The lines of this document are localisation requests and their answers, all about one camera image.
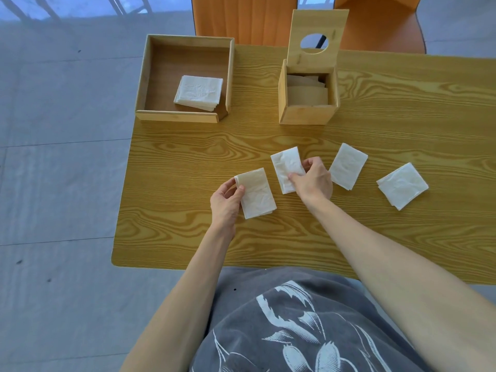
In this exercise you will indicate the person's right hand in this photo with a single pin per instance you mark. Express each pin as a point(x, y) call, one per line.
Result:
point(316, 184)

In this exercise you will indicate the person's left hand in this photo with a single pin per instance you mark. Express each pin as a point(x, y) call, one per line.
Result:
point(223, 207)

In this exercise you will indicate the person's left thumb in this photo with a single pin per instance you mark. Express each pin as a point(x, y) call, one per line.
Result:
point(224, 186)

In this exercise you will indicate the person's right thumb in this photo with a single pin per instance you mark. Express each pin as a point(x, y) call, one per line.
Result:
point(296, 179)

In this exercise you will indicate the white napkin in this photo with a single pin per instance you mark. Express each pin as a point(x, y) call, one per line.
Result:
point(402, 185)
point(348, 166)
point(257, 195)
point(286, 162)

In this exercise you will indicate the person's right forearm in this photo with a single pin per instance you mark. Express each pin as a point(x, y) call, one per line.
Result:
point(395, 282)

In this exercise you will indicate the person's left forearm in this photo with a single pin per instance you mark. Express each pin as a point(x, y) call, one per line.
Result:
point(186, 302)

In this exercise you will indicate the wooden tissue box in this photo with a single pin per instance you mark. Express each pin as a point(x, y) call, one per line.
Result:
point(308, 114)

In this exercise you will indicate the tissues inside wooden box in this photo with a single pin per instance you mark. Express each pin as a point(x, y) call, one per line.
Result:
point(308, 94)

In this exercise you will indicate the stack of white tissues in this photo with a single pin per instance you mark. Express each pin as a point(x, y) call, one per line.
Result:
point(198, 92)

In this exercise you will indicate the wooden lid with round hole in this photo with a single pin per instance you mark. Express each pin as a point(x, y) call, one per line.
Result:
point(302, 61)

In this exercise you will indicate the shallow wooden tray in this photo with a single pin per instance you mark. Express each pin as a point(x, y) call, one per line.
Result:
point(162, 73)

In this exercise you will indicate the grey printed t-shirt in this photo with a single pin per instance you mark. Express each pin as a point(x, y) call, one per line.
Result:
point(294, 329)

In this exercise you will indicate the orange chair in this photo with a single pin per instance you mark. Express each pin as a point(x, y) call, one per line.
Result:
point(381, 27)
point(244, 19)

